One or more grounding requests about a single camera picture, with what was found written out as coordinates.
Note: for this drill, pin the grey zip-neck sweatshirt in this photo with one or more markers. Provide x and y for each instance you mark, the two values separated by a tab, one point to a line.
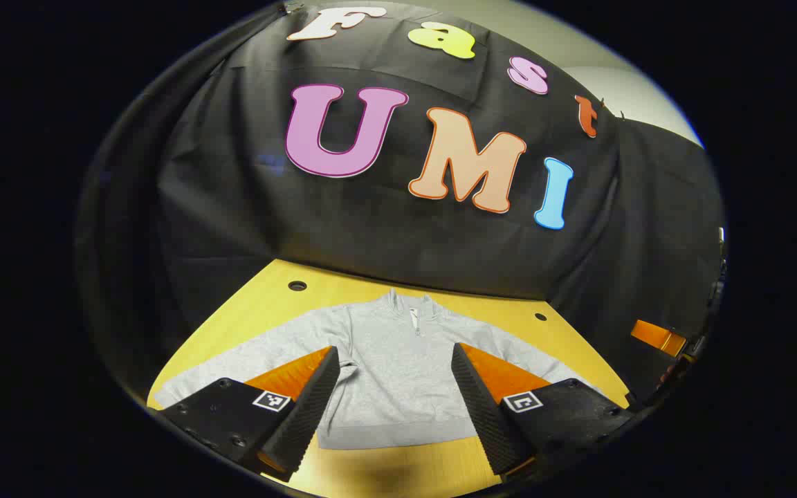
391	366

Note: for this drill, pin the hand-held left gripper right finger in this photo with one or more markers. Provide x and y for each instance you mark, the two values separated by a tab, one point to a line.
485	415

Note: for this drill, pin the black backdrop cloth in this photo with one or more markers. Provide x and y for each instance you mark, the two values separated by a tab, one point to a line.
398	228

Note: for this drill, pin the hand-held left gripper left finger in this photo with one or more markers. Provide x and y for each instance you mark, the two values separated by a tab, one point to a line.
308	411

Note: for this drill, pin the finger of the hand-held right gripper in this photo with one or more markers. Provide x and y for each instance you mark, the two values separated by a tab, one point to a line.
656	336

